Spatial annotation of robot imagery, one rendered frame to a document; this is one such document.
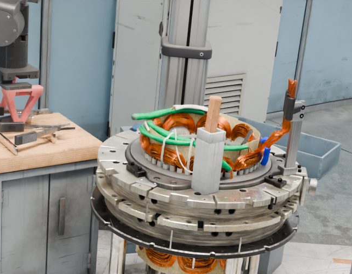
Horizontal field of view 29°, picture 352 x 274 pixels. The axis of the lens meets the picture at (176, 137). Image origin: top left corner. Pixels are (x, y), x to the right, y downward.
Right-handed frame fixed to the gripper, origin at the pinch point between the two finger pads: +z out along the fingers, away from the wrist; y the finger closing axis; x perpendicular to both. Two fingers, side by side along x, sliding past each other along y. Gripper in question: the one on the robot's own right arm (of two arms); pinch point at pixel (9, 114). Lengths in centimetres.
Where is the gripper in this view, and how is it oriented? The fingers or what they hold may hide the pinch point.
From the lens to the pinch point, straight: 123.8
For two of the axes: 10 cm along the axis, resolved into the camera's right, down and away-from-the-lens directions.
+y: 5.8, 3.3, -7.5
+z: -1.0, 9.4, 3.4
